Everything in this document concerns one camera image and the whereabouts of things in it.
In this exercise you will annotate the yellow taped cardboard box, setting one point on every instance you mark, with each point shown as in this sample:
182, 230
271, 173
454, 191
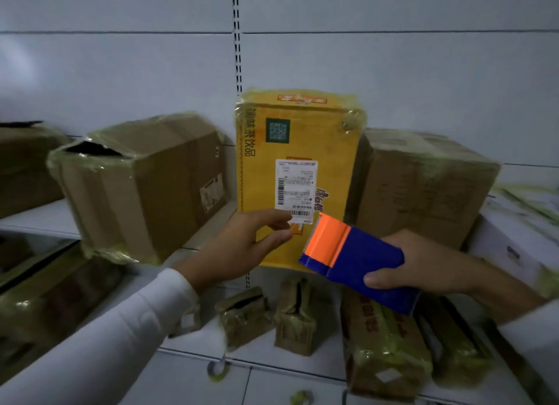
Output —
262, 164

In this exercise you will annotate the large brown box torn corner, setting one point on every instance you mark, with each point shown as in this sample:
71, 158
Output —
144, 190

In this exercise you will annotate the blue and orange handheld scanner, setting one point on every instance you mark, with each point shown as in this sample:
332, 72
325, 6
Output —
353, 265

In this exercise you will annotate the dark brown taped cardboard box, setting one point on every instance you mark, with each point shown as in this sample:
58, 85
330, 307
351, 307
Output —
48, 313

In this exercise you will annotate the small parcel with white label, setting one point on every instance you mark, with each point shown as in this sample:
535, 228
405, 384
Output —
188, 321

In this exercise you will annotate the slotted metal shelf upright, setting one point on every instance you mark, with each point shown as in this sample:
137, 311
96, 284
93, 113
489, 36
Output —
236, 38

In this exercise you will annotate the person's right hand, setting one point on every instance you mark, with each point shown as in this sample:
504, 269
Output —
436, 267

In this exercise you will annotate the scrap of yellow tape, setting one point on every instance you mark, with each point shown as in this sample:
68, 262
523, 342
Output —
217, 370
301, 398

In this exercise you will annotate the person's left thumb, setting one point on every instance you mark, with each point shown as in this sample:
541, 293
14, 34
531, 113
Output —
275, 241

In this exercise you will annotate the long taped box red print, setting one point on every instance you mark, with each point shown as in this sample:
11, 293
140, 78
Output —
380, 352

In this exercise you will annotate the person's right forearm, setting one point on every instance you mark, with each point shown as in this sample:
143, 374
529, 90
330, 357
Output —
524, 317

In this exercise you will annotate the person's left forearm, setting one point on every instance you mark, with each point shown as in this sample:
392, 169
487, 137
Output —
105, 339

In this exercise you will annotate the white cardboard box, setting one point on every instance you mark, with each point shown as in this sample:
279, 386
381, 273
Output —
519, 238

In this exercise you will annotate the brown box wrapped in tape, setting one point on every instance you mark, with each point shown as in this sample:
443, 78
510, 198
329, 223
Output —
419, 186

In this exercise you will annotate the small upright taped parcel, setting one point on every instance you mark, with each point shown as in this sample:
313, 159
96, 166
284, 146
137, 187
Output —
295, 319

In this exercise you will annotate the person's left hand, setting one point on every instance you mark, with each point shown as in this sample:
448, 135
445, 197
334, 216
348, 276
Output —
227, 252

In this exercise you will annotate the person's right thumb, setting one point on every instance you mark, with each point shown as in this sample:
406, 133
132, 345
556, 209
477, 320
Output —
383, 279

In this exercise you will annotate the long dark taped parcel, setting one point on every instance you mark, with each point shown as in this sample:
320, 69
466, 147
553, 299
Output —
454, 335

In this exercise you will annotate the small crumpled taped parcel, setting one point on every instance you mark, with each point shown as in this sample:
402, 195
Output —
244, 315

